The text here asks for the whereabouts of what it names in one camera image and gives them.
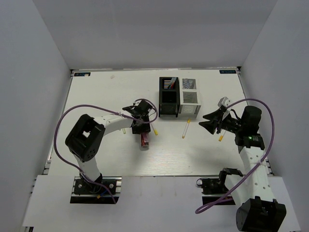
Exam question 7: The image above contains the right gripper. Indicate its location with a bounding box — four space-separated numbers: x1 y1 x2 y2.
199 108 244 134

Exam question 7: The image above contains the pink capped tube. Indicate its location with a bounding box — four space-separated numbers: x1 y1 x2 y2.
140 133 149 148

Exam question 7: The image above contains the bright yellow marker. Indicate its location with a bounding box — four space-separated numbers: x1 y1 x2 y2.
151 124 158 136

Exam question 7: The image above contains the amber yellow marker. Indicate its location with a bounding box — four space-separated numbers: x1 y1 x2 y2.
218 131 226 142

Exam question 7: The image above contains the orange yellow marker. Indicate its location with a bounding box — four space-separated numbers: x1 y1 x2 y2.
182 119 191 139

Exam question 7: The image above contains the clear blue spray bottle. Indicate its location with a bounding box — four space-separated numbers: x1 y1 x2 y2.
182 78 196 89

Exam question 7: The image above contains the red pen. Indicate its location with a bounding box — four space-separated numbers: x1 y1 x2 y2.
170 77 178 88

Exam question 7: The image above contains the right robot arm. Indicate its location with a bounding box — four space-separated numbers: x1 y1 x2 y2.
199 105 286 232

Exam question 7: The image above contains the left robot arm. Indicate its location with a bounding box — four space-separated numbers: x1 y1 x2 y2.
65 100 158 193

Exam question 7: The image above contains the white slotted container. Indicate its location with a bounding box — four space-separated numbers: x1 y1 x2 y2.
179 78 201 118

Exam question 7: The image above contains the black slotted container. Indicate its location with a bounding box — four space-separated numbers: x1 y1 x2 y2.
158 77 180 117

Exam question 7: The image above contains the right corner label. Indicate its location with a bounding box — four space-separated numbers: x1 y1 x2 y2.
219 70 237 74

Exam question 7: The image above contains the corner label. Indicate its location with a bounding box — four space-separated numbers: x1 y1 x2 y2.
74 72 91 77
219 70 237 74

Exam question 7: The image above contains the left corner label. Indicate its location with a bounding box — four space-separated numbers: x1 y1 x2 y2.
74 72 91 77

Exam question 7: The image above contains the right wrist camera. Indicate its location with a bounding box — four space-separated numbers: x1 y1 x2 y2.
217 97 232 113

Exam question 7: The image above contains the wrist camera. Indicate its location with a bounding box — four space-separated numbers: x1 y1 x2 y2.
217 97 232 113
132 99 147 108

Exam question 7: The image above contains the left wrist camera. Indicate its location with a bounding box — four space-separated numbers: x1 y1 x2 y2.
132 99 147 108

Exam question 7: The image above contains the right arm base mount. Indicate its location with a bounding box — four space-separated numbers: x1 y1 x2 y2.
197 177 249 206

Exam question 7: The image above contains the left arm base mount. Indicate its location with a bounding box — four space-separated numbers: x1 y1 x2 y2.
70 177 122 204

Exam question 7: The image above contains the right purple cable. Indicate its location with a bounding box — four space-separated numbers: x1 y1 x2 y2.
195 98 275 215

